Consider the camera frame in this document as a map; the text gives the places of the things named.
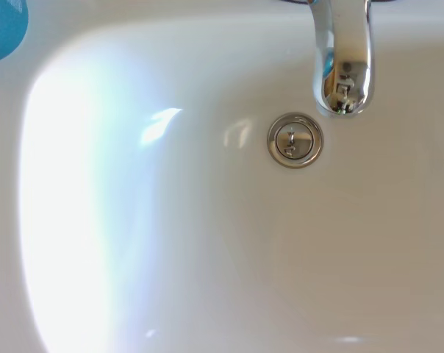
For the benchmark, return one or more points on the chrome faucet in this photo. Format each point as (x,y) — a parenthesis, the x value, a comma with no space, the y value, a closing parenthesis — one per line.
(341,55)

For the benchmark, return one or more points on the chrome sink drain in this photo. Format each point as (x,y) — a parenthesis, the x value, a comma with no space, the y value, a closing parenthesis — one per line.
(295,140)

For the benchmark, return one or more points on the white sink countertop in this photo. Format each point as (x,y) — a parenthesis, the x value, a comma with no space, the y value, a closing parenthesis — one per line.
(170,239)

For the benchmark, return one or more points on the blue jar black lid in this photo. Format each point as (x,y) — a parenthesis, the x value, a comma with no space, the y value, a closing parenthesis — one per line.
(3,25)

